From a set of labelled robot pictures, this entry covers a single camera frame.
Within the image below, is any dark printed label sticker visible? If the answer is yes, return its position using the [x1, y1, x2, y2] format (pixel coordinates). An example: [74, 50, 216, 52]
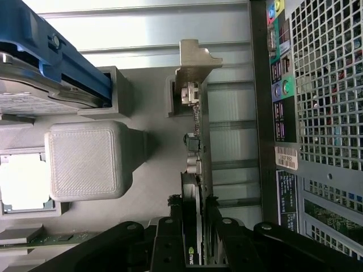
[276, 169, 299, 233]

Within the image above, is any white barcode sticker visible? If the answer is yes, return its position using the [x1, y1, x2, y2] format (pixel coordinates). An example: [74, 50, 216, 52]
[274, 145, 300, 171]

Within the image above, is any green RAM stick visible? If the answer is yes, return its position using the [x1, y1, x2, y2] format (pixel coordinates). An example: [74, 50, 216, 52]
[0, 229, 100, 250]

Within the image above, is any gray printed parts rack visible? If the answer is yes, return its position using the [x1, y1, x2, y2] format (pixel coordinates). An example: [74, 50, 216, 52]
[0, 65, 212, 272]

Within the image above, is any silver CPU chip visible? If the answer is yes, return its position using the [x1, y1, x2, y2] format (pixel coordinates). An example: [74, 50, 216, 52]
[0, 152, 55, 212]

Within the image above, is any gray metal PC case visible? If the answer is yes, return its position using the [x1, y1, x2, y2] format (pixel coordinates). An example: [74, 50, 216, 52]
[248, 0, 363, 260]

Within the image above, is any coloured rear port panel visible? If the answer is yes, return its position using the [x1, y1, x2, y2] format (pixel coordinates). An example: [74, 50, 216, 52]
[265, 0, 298, 143]

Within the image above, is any hard disk with blue carrier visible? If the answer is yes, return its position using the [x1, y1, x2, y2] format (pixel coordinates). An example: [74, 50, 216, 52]
[0, 0, 112, 117]

